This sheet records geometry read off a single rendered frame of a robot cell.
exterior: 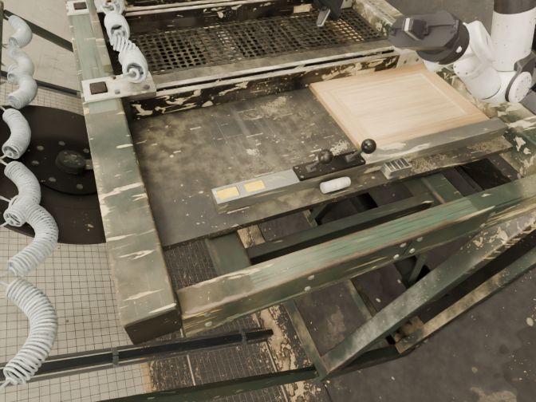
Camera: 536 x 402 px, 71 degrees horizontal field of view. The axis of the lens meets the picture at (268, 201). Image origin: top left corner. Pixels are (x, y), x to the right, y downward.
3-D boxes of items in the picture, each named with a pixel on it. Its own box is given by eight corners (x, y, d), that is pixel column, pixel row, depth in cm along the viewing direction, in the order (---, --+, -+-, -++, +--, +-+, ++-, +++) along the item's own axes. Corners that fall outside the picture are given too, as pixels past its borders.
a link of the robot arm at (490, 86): (443, 76, 95) (470, 105, 108) (481, 86, 88) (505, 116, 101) (467, 36, 93) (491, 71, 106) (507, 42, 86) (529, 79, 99)
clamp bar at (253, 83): (423, 69, 144) (451, 4, 126) (96, 132, 110) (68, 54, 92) (408, 56, 150) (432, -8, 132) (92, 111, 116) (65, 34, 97)
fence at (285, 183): (502, 135, 122) (509, 126, 119) (218, 214, 94) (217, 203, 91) (490, 126, 125) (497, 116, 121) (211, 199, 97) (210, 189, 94)
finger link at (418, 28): (408, 14, 65) (422, 21, 69) (405, 34, 65) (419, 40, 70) (418, 13, 64) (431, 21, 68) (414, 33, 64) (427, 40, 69)
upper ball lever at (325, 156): (317, 175, 100) (338, 160, 88) (304, 179, 99) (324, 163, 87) (313, 162, 101) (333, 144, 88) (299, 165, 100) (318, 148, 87)
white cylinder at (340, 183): (324, 195, 100) (349, 188, 102) (325, 188, 98) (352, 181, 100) (318, 187, 102) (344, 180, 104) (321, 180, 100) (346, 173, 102)
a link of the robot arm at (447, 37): (451, 60, 67) (470, 67, 75) (462, -1, 64) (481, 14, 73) (384, 60, 75) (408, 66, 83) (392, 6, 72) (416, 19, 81)
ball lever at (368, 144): (356, 165, 104) (381, 149, 91) (344, 167, 103) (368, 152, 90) (351, 151, 104) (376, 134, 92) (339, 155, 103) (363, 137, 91)
